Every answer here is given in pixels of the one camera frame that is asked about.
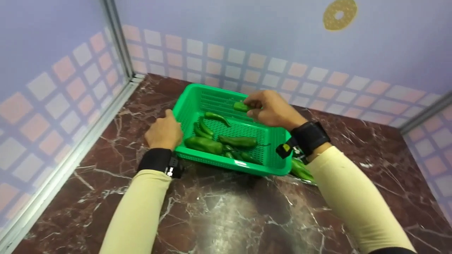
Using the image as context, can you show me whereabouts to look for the person's left hand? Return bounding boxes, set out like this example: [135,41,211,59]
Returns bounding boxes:
[144,109,184,151]

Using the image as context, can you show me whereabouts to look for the person's right hand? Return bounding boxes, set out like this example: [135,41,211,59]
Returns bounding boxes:
[244,90,308,132]

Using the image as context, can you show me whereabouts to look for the green plastic basket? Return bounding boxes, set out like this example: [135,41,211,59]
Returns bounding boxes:
[172,83,293,176]

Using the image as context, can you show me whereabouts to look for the person's right forearm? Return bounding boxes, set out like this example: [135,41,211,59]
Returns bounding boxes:
[306,143,417,254]

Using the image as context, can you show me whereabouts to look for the person's left forearm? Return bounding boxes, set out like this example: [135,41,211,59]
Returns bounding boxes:
[99,169,172,254]

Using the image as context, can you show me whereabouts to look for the black wrist band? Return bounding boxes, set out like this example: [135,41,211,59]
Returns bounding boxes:
[137,148,185,179]
[275,121,331,165]

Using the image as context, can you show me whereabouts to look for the pile of green chilies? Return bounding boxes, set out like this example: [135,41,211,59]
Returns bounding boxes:
[184,112,270,165]

